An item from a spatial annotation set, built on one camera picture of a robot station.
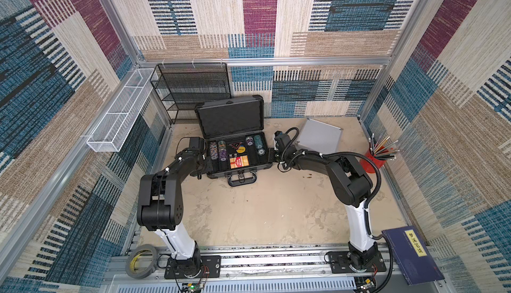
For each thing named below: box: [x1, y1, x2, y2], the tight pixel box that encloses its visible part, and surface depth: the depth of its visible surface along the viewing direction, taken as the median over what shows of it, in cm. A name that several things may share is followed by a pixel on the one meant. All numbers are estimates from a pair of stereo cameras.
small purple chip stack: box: [245, 135, 255, 146], surface depth 109 cm
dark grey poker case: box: [194, 95, 273, 187], surface depth 101 cm
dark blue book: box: [381, 225, 445, 286], surface depth 76 cm
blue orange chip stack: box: [209, 141, 219, 161], surface depth 104 cm
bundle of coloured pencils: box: [368, 133, 400, 161], surface depth 96 cm
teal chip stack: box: [254, 134, 263, 149], surface depth 107 cm
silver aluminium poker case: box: [296, 117, 344, 154], surface depth 110 cm
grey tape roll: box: [125, 244, 158, 280], surface depth 74 cm
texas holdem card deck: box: [229, 155, 250, 170], surface depth 101 cm
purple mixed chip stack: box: [218, 140, 227, 162], surface depth 104 cm
